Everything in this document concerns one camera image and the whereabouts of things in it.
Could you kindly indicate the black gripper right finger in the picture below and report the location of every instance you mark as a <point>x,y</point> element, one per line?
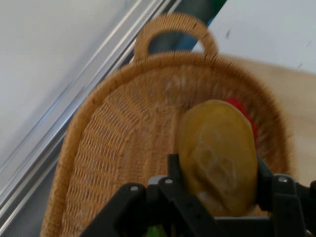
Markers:
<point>286,205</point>

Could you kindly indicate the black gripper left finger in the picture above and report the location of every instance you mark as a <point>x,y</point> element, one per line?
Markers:
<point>187,209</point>

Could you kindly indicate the brown potato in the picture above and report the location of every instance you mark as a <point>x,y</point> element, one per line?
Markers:
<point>217,148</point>

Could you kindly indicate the green bell pepper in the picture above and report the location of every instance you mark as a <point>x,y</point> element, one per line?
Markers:
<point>155,232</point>

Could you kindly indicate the red apple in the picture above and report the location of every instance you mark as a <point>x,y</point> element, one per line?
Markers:
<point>250,123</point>

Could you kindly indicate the wooden cutting board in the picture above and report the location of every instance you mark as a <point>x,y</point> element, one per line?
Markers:
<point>303,111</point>

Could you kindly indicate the green foam mat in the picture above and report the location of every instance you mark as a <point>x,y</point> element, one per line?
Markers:
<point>218,3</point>

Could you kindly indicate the aluminium wall rail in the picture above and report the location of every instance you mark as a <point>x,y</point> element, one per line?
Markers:
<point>74,91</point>

